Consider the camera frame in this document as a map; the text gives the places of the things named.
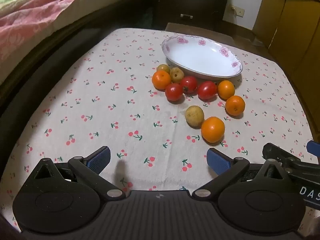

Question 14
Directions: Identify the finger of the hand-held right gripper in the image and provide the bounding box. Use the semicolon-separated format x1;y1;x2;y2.
307;140;320;155
262;142;307;173

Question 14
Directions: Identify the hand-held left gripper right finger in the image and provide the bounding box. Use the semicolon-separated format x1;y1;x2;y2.
192;148;290;202

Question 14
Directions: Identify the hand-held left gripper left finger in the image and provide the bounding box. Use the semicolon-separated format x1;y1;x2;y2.
26;146;125;202

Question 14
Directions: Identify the orange mandarin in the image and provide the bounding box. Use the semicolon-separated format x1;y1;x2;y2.
225;95;246;116
152;70;172;90
217;80;236;100
201;116;225;143

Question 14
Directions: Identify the red tomato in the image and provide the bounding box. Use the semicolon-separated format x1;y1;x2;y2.
197;81;217;101
165;83;184;102
180;76;198;95

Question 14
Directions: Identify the white floral rimmed plate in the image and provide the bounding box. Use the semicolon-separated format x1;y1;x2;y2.
161;35;243;81

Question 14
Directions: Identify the cherry print tablecloth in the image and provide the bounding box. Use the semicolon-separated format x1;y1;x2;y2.
0;27;320;233

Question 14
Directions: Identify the yellow-brown wooden wardrobe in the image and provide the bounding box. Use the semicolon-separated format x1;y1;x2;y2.
252;0;320;130

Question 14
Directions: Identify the bed with pink blanket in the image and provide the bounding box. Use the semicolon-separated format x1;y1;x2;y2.
0;0;150;85

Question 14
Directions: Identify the pink patterned blanket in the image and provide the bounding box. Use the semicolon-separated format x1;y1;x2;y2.
0;0;105;67

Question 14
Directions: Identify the dark wooden nightstand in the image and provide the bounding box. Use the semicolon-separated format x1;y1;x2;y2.
150;0;231;32

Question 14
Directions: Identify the beige wall socket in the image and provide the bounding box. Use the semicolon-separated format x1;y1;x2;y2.
230;6;245;18

